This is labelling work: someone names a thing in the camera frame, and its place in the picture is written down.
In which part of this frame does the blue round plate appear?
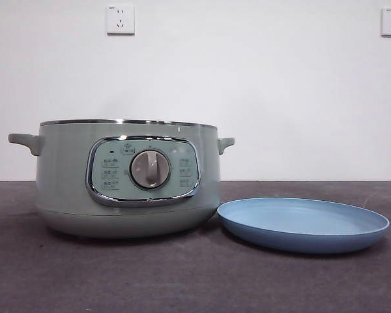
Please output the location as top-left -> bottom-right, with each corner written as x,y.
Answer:
216,196 -> 390,254

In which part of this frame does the pale green electric steamer pot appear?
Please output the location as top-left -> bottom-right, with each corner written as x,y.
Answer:
8,119 -> 235,240

